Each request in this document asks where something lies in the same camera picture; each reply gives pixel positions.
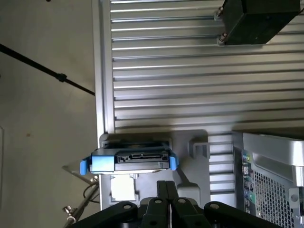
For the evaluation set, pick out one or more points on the black tripod leg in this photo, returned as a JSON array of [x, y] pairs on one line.
[[35, 63]]

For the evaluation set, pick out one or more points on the black box with bolts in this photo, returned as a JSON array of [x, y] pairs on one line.
[[256, 23]]

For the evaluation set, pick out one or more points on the silver CPU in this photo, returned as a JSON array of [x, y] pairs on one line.
[[123, 188]]

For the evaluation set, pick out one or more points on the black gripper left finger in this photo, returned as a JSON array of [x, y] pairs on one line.
[[162, 209]]

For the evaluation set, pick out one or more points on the grey plastic parts rack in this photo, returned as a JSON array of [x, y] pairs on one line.
[[185, 147]]

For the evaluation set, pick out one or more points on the open grey PC case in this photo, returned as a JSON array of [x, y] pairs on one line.
[[273, 166]]

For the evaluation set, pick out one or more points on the metal stand clamp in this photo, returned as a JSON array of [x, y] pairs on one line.
[[83, 204]]

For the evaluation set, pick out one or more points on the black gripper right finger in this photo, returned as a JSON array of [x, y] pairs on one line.
[[173, 209]]

